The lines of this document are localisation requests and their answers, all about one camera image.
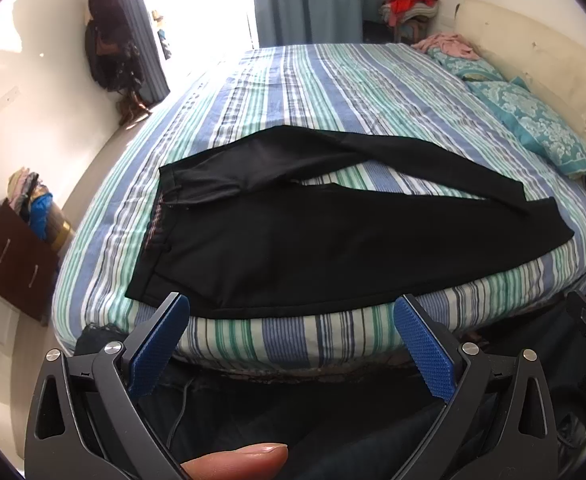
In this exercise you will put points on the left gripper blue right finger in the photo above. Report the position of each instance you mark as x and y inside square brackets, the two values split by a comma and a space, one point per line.
[431, 346]

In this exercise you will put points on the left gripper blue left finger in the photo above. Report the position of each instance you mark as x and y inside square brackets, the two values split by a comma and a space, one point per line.
[150, 345]

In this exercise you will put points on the black pants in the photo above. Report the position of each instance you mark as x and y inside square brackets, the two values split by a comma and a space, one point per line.
[291, 221]

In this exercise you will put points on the person's left hand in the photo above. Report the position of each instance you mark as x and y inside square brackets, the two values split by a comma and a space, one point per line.
[253, 462]

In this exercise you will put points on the dark brown wooden dresser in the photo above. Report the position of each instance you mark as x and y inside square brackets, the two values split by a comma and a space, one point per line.
[28, 267]

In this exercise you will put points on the clothes pile beside dresser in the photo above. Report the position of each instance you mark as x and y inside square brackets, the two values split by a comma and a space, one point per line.
[30, 198]

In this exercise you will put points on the teal patterned pillow front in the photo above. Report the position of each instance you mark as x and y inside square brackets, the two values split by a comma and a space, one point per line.
[536, 126]

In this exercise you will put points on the teal patterned pillow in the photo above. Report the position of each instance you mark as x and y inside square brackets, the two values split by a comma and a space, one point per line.
[465, 69]
[536, 126]

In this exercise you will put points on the cream padded headboard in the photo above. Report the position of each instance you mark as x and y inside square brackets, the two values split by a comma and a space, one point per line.
[552, 65]

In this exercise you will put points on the teal patterned pillow back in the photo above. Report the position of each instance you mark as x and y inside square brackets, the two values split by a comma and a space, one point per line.
[465, 69]

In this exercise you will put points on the dark clothes hanging on stand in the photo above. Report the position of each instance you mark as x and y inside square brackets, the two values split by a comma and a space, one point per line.
[114, 59]

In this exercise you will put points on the pink cloth on bed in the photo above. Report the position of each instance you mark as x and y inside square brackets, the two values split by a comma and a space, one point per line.
[450, 44]

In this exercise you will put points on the red clothes pile on stool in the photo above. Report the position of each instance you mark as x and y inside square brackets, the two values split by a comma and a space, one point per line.
[408, 19]

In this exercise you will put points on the blue curtain left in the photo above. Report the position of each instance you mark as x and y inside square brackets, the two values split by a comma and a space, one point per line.
[155, 85]

